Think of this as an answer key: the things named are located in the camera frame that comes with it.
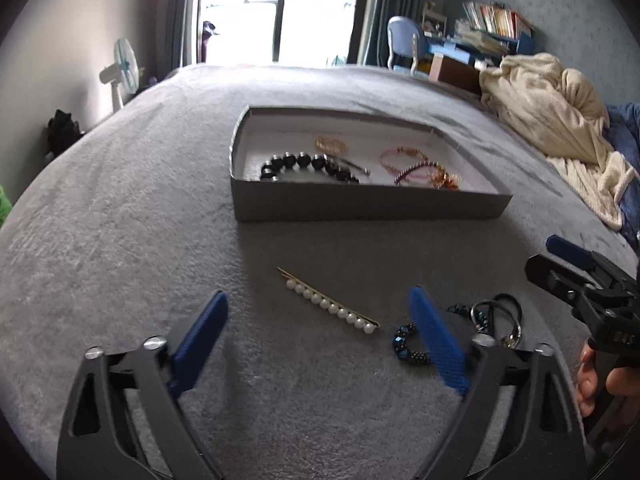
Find small dark blue bead bracelet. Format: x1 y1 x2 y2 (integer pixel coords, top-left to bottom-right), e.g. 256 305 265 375
392 302 482 364

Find large black bead bracelet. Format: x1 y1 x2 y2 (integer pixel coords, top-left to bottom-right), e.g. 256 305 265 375
260 151 362 185

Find stack of papers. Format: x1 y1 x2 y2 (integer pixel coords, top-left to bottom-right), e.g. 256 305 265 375
454 27 511 56

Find teal curtain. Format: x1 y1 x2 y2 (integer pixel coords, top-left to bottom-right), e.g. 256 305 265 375
357 0 454 67

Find dark purple curtain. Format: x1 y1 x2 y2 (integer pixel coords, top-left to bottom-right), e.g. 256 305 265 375
162 0 207 73

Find blue quilt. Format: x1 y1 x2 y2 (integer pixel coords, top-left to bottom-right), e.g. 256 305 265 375
604 102 640 252

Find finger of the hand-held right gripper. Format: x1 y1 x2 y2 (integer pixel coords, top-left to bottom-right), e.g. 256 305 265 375
546 235 640 297
525 254 597 312

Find person's right hand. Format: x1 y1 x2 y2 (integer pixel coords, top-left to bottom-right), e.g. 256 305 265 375
575 344 640 418

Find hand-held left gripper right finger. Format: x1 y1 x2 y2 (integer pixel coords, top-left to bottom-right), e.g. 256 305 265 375
409 286 588 480

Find cream knitted blanket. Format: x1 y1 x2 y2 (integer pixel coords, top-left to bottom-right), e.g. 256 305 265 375
479 52 637 232

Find dark rings with gold charm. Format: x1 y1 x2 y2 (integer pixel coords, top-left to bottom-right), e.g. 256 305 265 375
469 293 524 349

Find grey shallow cardboard box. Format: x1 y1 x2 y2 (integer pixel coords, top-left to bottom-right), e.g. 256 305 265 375
229 105 514 224

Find blue and wooden desk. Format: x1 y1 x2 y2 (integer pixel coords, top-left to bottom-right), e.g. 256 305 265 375
426 25 535 95

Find sliding glass door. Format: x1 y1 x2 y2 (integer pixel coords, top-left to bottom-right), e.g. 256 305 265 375
197 0 362 67

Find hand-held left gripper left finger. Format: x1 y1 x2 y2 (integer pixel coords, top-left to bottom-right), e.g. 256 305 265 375
56 290 229 480

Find white standing fan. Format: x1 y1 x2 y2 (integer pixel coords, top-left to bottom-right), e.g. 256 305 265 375
98 38 141 114

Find gold round hair clip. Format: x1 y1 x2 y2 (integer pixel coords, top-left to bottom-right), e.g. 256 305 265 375
314 134 350 156

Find pink braided bracelet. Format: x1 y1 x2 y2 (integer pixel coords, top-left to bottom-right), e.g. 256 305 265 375
378 146 447 187

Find blue desk chair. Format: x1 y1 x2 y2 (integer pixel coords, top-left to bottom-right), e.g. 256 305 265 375
387 15 427 74

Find red bead bracelet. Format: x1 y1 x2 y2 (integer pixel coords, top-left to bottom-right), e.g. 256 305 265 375
429 169 463 192

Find row of books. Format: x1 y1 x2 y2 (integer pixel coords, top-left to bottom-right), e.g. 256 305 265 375
462 1 534 41

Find black bag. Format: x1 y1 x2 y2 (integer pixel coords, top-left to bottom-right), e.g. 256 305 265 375
46 108 84 154

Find pearl hair pin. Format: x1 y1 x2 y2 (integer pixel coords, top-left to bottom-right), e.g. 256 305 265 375
277 266 381 335

